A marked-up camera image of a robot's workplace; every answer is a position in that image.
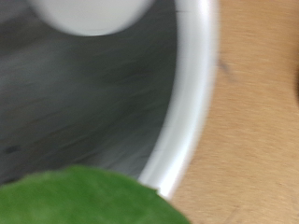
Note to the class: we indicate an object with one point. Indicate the green lidded coffee pod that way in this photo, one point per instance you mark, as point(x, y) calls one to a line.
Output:
point(87, 199)

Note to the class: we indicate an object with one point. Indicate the white two-tier turntable shelf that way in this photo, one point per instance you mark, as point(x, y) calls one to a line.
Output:
point(193, 77)

